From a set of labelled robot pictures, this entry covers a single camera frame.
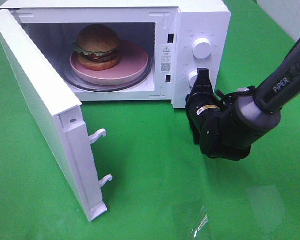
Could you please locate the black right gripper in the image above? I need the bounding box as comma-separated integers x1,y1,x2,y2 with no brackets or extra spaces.
186,68,251,161

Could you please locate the white microwave knob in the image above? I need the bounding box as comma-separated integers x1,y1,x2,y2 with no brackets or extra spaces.
192,37,212,59
188,70,198,88

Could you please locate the pink round plate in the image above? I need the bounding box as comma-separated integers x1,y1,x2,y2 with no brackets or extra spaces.
70,40,150,79

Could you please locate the burger with lettuce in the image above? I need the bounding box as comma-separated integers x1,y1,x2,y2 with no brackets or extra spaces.
74,24,120,71

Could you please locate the white microwave door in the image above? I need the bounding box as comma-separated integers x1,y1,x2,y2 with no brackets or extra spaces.
0,10,112,221

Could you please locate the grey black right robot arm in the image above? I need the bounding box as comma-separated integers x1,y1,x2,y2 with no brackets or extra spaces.
185,39,300,161

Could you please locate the glass microwave turntable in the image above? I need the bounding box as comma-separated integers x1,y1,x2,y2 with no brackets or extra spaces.
61,57,152,93

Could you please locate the white microwave oven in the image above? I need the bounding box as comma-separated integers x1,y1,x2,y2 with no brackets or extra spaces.
0,0,231,109

